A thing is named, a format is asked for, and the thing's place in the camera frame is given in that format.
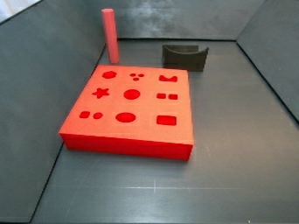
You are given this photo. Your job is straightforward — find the red hexagonal rod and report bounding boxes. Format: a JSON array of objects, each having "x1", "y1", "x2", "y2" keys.
[{"x1": 101, "y1": 9, "x2": 118, "y2": 63}]

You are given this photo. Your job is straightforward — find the red shape-sorting board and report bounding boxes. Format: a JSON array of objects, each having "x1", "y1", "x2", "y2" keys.
[{"x1": 60, "y1": 65, "x2": 193, "y2": 160}]

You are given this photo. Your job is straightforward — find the black curved holder stand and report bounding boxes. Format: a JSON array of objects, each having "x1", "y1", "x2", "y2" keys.
[{"x1": 162, "y1": 45, "x2": 209, "y2": 72}]

